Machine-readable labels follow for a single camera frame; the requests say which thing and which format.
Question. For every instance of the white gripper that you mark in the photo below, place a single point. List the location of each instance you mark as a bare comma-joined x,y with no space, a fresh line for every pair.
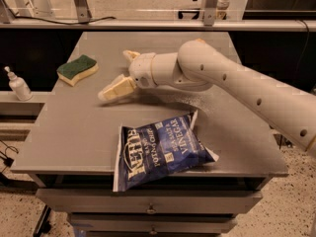
141,69

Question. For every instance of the green and yellow sponge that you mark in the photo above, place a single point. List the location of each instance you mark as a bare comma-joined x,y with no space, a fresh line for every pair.
74,71

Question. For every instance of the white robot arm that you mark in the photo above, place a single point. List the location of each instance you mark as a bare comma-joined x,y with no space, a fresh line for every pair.
197,66

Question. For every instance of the blue kettle chips bag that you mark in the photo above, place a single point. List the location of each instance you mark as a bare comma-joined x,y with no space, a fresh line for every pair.
157,150

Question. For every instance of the white pump bottle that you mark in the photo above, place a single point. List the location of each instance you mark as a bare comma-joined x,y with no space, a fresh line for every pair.
18,85

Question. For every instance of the upper grey drawer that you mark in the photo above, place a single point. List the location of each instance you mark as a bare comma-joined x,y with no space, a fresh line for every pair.
150,202

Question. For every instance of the grey drawer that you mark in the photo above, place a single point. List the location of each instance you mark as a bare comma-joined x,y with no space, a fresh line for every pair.
150,202
158,223

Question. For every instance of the lower grey drawer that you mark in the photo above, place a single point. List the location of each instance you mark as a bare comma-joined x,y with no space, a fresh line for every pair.
158,223

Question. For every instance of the left metal frame post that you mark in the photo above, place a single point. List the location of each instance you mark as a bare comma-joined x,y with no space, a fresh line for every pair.
84,15

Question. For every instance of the metal frame post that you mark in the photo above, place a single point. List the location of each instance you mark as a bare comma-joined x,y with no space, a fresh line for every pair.
209,11
84,15

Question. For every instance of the right metal frame post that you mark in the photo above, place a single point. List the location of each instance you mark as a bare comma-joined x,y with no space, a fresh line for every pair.
209,11

